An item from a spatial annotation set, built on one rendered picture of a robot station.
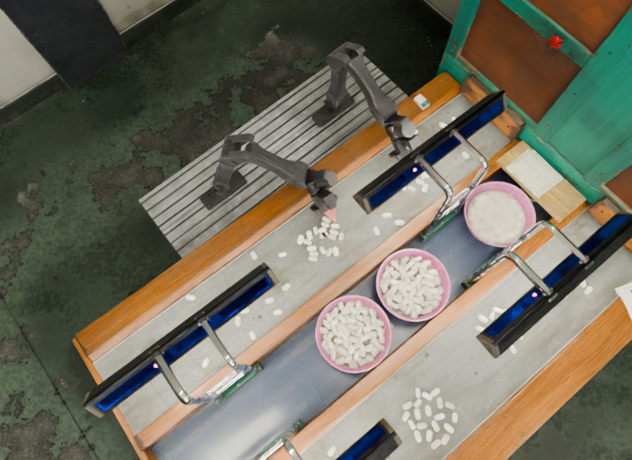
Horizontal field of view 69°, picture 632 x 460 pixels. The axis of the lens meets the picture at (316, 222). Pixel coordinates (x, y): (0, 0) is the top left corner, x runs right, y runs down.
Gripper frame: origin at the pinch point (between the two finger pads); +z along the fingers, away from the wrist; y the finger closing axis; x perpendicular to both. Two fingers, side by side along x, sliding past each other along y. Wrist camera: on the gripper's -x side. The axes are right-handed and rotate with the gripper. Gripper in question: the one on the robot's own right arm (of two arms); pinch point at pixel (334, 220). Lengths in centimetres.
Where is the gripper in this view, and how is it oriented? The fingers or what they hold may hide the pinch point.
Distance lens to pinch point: 176.7
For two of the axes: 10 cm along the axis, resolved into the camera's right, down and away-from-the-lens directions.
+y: 8.0, -5.8, 1.8
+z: 4.8, 7.9, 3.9
